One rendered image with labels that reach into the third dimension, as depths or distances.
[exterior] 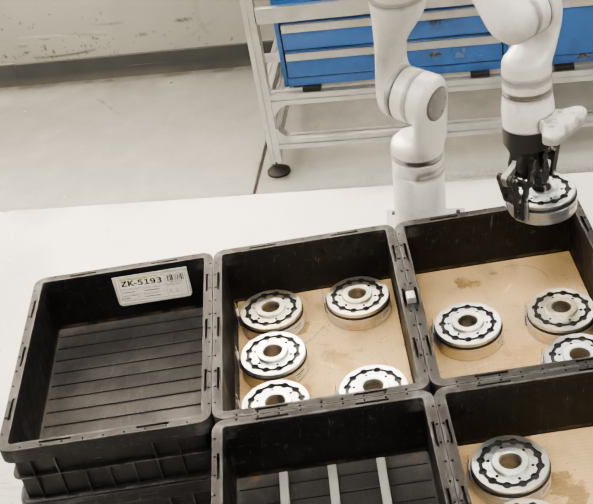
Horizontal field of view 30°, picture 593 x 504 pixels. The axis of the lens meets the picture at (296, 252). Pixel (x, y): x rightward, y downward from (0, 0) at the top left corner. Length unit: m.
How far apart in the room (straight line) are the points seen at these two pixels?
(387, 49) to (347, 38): 1.74
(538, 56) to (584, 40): 2.00
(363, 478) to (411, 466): 0.07
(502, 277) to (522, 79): 0.41
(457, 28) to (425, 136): 1.68
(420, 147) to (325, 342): 0.37
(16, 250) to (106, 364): 0.65
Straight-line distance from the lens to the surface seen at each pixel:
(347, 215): 2.25
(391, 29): 1.75
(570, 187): 1.71
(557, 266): 1.85
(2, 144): 4.43
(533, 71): 1.55
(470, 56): 3.55
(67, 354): 1.86
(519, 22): 1.49
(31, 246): 2.40
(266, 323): 1.75
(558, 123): 1.57
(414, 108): 1.81
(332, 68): 3.58
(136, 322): 1.87
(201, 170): 3.89
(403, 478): 1.52
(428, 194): 1.92
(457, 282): 1.83
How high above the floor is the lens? 1.95
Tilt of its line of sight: 35 degrees down
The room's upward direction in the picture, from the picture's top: 11 degrees counter-clockwise
